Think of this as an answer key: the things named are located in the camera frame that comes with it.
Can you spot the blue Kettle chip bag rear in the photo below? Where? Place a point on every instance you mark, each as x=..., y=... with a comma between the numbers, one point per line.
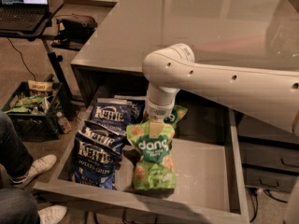
x=114, y=114

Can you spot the white sneaker lower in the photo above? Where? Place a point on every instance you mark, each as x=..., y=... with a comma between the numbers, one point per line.
x=52, y=214

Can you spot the white sneaker upper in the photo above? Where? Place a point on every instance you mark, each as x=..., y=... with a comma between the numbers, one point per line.
x=38, y=167

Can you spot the black plastic crate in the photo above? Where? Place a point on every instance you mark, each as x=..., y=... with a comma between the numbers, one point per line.
x=44, y=124

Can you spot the blue Kettle chip bag front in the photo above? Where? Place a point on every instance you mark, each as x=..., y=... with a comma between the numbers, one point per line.
x=93, y=164

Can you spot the blue kettle chip bag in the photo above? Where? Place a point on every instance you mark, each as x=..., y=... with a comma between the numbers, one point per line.
x=93, y=164
x=103, y=136
x=114, y=114

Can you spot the tan snack bag in crate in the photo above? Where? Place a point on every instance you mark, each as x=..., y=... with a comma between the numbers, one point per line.
x=40, y=86

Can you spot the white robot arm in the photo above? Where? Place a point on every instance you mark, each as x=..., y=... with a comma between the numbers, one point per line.
x=266, y=95

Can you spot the green rice chip bag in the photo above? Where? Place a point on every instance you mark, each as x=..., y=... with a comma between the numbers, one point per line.
x=178, y=113
x=154, y=171

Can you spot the black laptop stand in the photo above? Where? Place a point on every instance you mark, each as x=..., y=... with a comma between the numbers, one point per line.
x=38, y=33

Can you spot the open grey top drawer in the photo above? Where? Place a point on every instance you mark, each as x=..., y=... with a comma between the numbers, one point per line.
x=210, y=187

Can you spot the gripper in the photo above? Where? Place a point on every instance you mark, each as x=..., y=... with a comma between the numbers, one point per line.
x=160, y=110

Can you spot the green snack bags in crate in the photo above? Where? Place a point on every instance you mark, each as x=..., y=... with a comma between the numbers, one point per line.
x=34, y=105

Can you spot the white sneaker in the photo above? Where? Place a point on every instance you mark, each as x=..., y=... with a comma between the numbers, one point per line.
x=52, y=214
x=38, y=167

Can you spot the dark lower drawer unit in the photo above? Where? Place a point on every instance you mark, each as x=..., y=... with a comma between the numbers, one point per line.
x=270, y=156

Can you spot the grey counter cabinet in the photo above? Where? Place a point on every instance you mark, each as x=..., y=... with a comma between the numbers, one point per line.
x=247, y=33

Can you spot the small bottle beside crate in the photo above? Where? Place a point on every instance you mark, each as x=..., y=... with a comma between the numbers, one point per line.
x=63, y=122

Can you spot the blue Kettle chip bag middle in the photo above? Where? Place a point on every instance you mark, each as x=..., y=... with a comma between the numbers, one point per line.
x=103, y=136

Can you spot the green rice chip bag front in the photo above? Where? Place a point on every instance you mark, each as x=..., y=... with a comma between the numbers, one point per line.
x=154, y=171

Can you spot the green rice chip bag rear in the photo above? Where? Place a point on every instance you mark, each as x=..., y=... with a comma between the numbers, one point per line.
x=178, y=113

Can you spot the dark chip bag back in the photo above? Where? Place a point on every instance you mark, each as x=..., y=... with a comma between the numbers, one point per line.
x=138, y=106

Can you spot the person leg in jeans upper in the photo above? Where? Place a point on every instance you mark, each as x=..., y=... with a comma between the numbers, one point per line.
x=14, y=156

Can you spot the dark bag on floor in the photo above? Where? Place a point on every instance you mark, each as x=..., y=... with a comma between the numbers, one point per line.
x=73, y=31

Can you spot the black laptop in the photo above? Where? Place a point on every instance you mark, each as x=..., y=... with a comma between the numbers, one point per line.
x=22, y=15

